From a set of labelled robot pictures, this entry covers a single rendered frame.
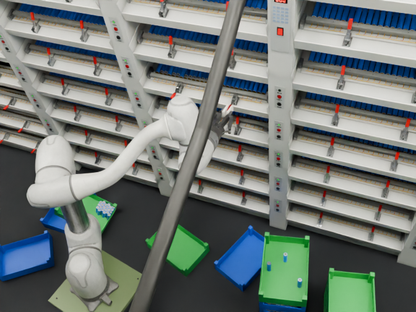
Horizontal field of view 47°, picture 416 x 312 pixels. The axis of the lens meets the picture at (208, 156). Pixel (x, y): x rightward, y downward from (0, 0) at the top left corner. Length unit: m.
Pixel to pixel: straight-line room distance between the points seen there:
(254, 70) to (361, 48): 0.43
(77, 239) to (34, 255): 0.69
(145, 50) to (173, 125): 0.55
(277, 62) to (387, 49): 0.39
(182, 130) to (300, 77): 0.52
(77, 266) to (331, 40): 1.45
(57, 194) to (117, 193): 1.27
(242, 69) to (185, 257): 1.22
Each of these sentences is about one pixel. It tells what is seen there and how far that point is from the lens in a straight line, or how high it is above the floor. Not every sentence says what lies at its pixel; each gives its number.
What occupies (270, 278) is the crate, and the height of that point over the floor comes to 0.40.
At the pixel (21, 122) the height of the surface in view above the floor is 0.34.
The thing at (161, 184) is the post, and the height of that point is 0.13.
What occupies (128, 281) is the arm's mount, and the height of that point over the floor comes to 0.22.
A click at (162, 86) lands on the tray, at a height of 0.94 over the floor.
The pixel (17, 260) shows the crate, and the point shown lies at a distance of 3.05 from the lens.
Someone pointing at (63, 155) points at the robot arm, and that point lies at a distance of 1.93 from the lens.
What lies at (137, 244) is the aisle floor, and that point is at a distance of 2.84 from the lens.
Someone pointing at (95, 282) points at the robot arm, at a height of 0.41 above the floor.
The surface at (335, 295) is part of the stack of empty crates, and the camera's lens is 2.37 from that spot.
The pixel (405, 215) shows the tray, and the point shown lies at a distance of 2.52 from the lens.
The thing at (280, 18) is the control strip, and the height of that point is 1.42.
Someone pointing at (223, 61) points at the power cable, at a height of 1.95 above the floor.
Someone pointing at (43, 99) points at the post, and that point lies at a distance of 2.82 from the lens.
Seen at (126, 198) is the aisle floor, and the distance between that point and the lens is 3.03.
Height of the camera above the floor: 2.42
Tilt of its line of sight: 51 degrees down
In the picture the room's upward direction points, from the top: 10 degrees counter-clockwise
